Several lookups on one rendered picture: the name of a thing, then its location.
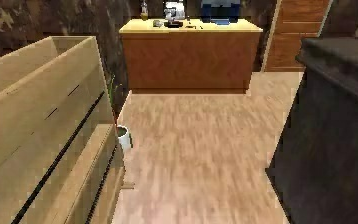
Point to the brown wooden door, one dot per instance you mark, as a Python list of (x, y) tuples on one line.
[(297, 36)]

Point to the brown wooden counter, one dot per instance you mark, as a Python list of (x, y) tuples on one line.
[(190, 60)]

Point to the small grey object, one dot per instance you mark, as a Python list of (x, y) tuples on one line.
[(157, 23)]

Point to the blue box appliance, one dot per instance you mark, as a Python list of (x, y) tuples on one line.
[(220, 10)]

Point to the white coffee machine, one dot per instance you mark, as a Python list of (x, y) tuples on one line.
[(173, 10)]

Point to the dark grey cabinet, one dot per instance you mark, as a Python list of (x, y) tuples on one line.
[(330, 140)]

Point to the yellow glass bottle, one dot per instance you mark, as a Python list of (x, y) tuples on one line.
[(144, 12)]

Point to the white plant pot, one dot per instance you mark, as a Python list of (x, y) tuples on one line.
[(124, 137)]

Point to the light wooden shelf unit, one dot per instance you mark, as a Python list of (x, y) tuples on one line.
[(43, 126)]

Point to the black dish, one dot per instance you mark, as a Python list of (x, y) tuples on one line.
[(173, 24)]

